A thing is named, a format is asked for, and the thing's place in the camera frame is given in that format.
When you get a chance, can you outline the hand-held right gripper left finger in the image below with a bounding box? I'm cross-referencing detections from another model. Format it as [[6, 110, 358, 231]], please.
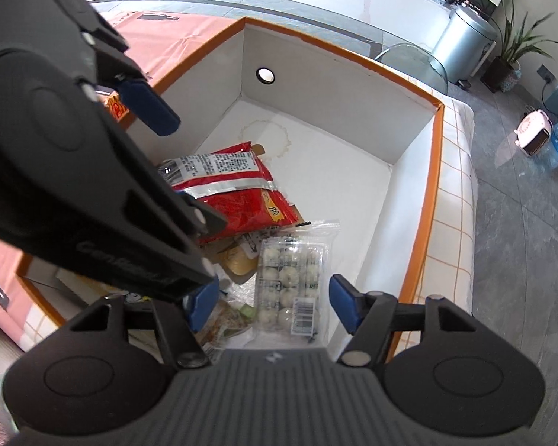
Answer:
[[67, 279, 221, 369]]

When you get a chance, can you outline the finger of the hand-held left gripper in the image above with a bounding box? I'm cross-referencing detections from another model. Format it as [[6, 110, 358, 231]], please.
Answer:
[[46, 0, 181, 136], [125, 187, 228, 285]]

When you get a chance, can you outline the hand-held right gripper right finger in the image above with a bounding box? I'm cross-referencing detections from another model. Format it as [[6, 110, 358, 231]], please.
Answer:
[[329, 273, 489, 367]]

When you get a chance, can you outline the brown snack packet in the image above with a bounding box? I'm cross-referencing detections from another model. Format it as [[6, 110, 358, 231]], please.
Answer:
[[200, 297, 256, 358]]

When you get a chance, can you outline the tan snack packet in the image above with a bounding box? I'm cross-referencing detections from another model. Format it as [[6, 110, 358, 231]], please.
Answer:
[[218, 242, 261, 286]]

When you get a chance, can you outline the red snack packet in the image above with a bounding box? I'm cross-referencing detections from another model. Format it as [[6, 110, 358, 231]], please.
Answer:
[[158, 142, 303, 245]]

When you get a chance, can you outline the clear packet of white balls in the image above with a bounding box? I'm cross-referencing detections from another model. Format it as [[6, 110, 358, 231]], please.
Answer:
[[256, 218, 340, 340]]

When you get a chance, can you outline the orange cardboard box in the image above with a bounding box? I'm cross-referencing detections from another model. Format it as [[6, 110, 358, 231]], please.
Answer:
[[16, 16, 447, 363]]

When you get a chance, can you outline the round glass table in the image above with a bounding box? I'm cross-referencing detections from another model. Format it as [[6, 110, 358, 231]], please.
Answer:
[[374, 42, 449, 96]]

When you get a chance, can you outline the pink space heater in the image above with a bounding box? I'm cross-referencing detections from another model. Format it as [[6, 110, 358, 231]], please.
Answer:
[[514, 110, 553, 156]]

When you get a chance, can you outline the potted snake plant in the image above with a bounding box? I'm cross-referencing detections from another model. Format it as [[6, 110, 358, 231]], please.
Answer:
[[481, 0, 558, 94]]

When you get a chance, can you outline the silver trash can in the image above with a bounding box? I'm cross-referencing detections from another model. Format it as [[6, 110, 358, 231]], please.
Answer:
[[430, 6, 498, 85]]

